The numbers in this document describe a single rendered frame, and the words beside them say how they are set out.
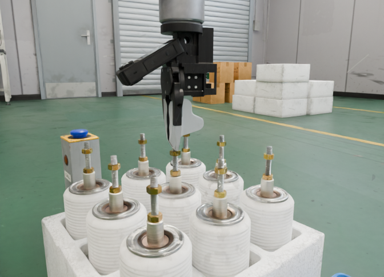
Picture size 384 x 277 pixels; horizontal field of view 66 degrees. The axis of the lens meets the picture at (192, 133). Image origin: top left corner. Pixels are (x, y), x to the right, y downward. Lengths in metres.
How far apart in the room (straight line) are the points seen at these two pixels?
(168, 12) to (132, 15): 5.46
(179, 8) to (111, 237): 0.36
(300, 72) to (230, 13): 3.98
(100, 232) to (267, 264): 0.26
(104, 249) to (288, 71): 2.84
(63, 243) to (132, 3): 5.59
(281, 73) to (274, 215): 2.66
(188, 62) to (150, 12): 5.58
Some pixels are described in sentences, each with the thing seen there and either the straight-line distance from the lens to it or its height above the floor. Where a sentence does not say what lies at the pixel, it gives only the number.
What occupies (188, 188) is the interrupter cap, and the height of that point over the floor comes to 0.25.
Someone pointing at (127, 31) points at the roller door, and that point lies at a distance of 5.88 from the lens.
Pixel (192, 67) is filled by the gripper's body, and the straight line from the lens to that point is 0.49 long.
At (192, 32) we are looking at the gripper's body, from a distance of 0.50.
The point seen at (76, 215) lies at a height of 0.22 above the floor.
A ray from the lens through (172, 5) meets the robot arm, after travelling 0.50.
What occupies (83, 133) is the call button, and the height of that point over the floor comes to 0.32.
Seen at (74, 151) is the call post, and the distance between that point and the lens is 0.73.
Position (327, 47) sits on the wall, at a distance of 6.50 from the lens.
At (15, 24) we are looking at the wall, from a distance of 5.68.
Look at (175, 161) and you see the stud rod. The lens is 0.54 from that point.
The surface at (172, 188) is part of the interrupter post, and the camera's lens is 0.55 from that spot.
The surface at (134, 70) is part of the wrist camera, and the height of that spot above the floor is 0.47.
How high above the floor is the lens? 0.47
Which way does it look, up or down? 12 degrees down
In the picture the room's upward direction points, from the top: straight up
